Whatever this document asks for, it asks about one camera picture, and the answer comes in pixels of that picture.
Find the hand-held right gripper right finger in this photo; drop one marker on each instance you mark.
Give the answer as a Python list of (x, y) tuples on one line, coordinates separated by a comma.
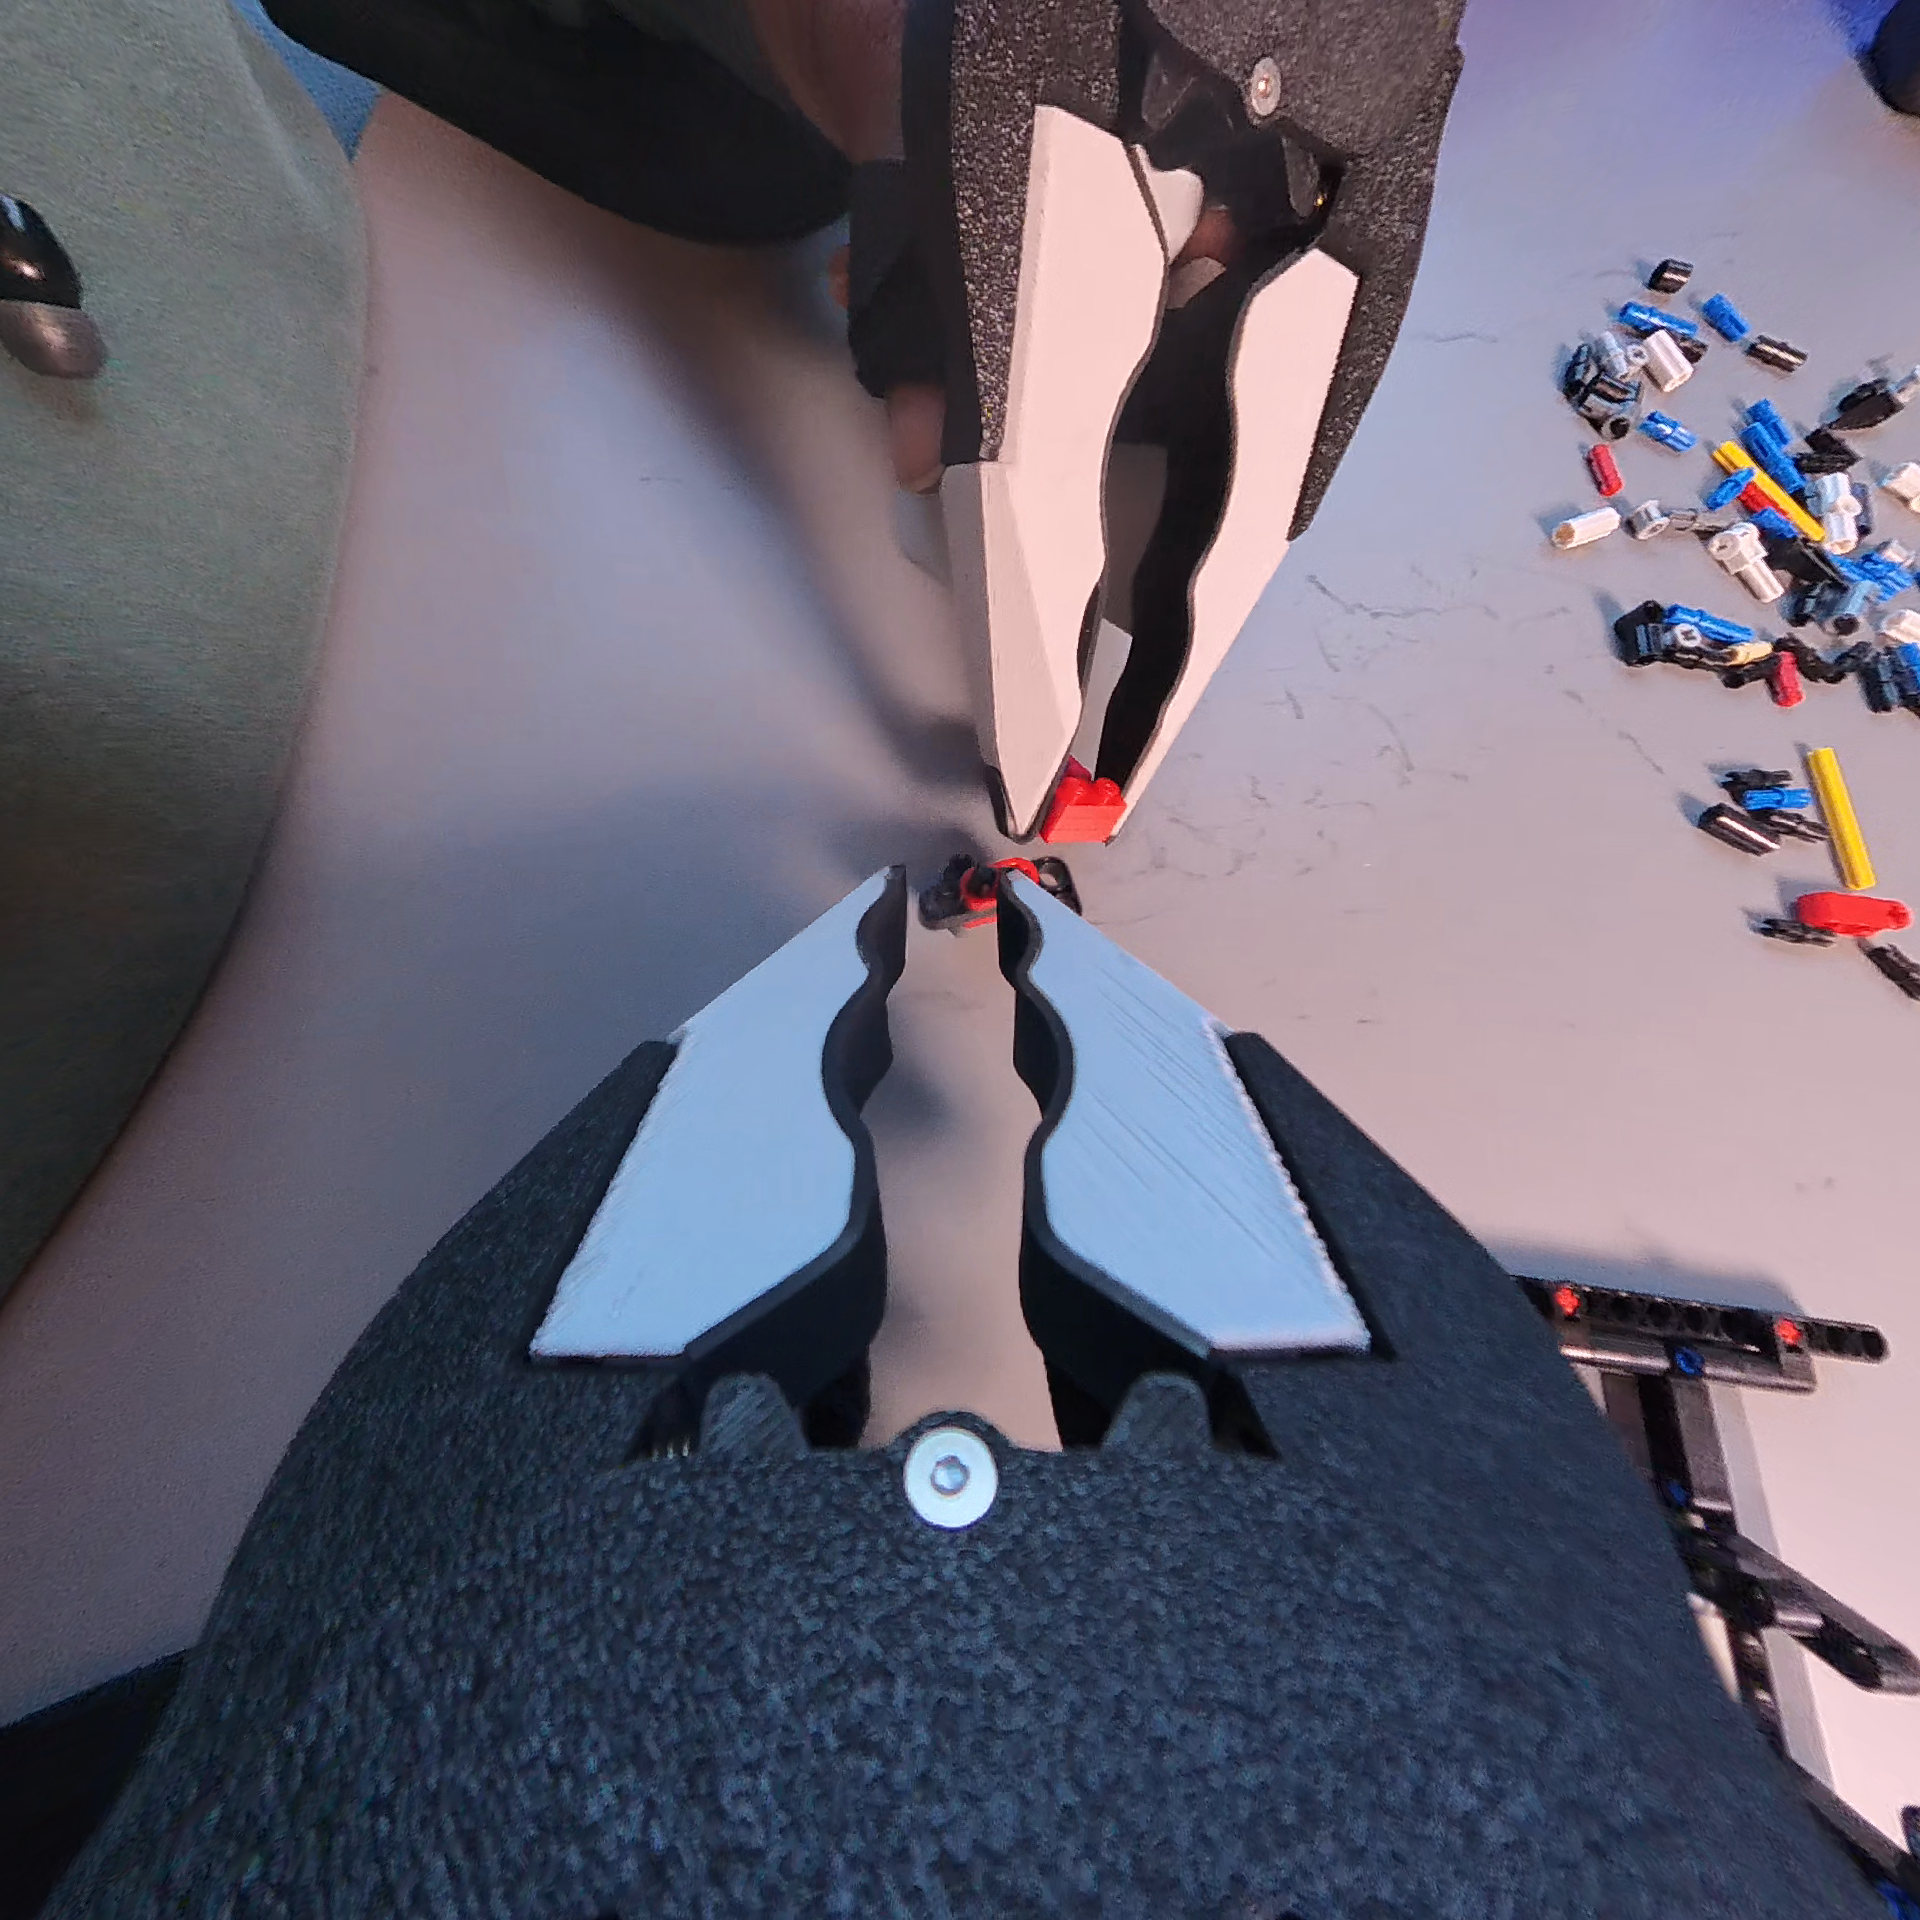
[(1185, 1184)]

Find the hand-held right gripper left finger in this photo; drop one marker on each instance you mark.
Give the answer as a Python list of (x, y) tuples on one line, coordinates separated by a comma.
[(721, 1184)]

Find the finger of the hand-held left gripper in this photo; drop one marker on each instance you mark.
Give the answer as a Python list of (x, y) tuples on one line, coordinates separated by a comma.
[(1277, 452), (1050, 452)]

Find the person's left hand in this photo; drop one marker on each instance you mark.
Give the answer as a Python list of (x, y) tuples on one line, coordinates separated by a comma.
[(914, 443)]

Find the pile of small toy pieces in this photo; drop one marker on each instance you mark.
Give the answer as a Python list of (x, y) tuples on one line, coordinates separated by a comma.
[(1785, 525)]

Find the black white toy brick model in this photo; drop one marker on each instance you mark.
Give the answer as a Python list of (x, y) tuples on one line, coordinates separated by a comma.
[(1695, 1335)]

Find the black toy connector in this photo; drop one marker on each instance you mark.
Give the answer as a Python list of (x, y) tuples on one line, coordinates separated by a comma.
[(1741, 830)]

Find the blue toy pin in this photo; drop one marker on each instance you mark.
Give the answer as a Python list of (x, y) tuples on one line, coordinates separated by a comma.
[(1770, 791)]

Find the black toy pin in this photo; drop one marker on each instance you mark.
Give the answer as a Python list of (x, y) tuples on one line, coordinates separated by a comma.
[(1896, 970), (1797, 932)]

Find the yellow toy axle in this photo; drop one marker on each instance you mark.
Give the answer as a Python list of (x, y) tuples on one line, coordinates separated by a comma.
[(1842, 819)]

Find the red toy liftarm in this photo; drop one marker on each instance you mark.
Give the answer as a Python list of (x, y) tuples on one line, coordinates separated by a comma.
[(1853, 914)]

